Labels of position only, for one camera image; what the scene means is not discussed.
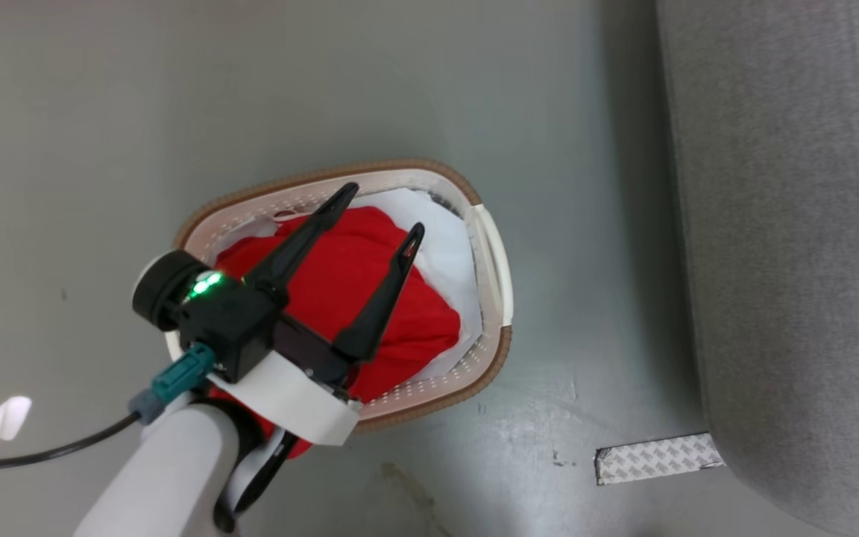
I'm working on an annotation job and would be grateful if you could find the white patterned tape patch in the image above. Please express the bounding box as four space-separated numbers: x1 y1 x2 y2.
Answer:
594 433 727 486

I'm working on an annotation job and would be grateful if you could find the black cable with teal connector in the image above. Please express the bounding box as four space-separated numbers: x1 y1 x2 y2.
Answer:
0 342 218 472

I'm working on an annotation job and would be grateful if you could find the white garment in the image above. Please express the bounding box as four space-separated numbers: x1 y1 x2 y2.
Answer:
273 186 485 383

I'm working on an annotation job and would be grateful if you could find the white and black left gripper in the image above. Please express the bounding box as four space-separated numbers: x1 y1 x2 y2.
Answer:
207 182 427 448

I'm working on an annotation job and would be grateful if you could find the grey fabric sofa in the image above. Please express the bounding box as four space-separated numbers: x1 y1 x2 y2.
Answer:
655 0 859 537

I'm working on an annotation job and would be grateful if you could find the red garment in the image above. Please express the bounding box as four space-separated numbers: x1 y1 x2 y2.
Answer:
206 206 463 460

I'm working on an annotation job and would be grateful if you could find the white perforated basket brown rim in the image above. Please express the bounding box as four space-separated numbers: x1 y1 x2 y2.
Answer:
172 157 515 436

